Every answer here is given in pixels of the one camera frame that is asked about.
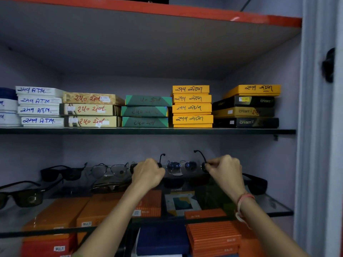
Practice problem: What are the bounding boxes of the red-orange box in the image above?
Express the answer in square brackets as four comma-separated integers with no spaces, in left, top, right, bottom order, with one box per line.
[21,235,77,257]

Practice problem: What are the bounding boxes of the white box with blue writing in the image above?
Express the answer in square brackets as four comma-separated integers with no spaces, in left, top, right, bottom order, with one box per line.
[17,105,60,116]
[15,86,65,98]
[21,117,65,128]
[17,95,63,106]

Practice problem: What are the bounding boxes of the dark glass shelf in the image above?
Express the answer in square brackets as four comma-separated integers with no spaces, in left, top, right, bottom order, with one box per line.
[0,127,297,136]

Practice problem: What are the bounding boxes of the large black sunglasses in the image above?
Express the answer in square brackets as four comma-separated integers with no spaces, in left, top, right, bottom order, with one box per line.
[0,179,64,210]

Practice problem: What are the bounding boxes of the wide yellow box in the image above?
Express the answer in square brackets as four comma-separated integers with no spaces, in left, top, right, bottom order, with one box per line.
[223,84,281,99]

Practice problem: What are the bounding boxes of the beige box with red writing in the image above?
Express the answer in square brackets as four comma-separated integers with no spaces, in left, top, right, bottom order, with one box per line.
[59,103,121,116]
[62,92,125,106]
[64,116,122,128]

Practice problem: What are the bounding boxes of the person's right forearm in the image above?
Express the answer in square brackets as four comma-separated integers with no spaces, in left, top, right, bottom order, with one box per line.
[236,197,311,257]

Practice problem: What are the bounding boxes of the black wraparound sunglasses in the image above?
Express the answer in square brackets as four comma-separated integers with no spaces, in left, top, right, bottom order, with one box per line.
[40,162,88,182]

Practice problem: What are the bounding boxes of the striped orange box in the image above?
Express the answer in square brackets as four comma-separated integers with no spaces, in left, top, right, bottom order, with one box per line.
[191,246,239,257]
[185,221,242,250]
[132,190,162,218]

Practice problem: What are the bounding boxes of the yellow box with black writing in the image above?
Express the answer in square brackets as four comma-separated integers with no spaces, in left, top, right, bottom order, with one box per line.
[172,103,212,115]
[173,115,214,128]
[172,85,210,95]
[173,94,212,104]

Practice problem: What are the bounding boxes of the black box with white sticker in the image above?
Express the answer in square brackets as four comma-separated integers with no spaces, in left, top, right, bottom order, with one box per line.
[213,117,280,129]
[212,95,275,111]

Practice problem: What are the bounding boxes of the white cabinet door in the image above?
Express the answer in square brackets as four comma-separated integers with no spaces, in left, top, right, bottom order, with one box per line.
[293,0,343,257]

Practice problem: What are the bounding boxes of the colourful patterned box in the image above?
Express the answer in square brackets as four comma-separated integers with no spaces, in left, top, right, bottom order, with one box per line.
[164,191,202,217]

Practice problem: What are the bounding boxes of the black thick-frame sunglasses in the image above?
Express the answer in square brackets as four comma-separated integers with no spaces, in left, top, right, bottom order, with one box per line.
[242,173,268,196]

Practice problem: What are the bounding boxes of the red thread wristband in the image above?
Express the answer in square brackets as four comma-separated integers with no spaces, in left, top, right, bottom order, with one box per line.
[235,193,256,229]

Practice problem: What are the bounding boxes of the orange-edged grey shelf board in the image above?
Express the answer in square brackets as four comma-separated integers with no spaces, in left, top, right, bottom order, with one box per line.
[0,0,303,81]

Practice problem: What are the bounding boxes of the person's right hand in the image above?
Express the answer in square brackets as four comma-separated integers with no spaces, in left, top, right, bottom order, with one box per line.
[205,155,247,203]

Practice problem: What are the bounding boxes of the clear glass shelf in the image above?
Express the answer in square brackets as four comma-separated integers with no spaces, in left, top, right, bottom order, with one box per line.
[0,168,294,238]

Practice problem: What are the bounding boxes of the plain white flat box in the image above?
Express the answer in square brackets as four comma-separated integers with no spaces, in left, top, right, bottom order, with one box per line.
[0,99,19,113]
[0,112,22,128]

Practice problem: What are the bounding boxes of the clear-lens metal frame glasses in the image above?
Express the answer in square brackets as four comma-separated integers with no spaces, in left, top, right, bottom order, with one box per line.
[90,163,130,180]

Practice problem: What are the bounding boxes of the plain orange box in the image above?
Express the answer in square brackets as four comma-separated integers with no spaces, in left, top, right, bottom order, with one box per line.
[23,197,91,242]
[76,192,135,244]
[233,220,266,257]

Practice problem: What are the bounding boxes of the dark blue flat box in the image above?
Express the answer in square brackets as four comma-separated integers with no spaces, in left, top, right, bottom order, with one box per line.
[0,87,18,101]

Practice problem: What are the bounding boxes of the brown-lens metal sunglasses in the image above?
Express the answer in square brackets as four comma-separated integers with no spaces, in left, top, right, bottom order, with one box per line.
[90,180,132,195]

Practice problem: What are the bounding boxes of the yellow and black box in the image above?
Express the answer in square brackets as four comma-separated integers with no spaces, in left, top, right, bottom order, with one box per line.
[212,106,275,119]

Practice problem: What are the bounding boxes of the navy blue box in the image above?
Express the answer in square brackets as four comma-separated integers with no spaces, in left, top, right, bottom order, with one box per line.
[136,224,190,256]

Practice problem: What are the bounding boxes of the person's left forearm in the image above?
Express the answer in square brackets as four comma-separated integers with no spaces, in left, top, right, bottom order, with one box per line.
[72,185,151,257]

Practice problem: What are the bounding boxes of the person's left hand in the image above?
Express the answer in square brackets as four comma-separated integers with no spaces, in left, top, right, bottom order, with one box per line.
[131,158,166,190]

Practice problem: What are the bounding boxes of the black door handle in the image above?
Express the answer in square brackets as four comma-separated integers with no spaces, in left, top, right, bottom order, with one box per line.
[322,47,335,83]

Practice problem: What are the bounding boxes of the blue-lens sunglasses with black temples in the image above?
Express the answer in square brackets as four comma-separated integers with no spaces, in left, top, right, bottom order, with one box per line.
[130,150,210,176]

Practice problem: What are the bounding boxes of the small flat orange box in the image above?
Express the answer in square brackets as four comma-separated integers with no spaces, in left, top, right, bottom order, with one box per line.
[184,208,227,220]

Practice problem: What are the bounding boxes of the green box with teal corners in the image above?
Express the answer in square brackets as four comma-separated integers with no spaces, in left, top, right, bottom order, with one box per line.
[122,117,169,128]
[121,106,169,117]
[125,95,173,107]

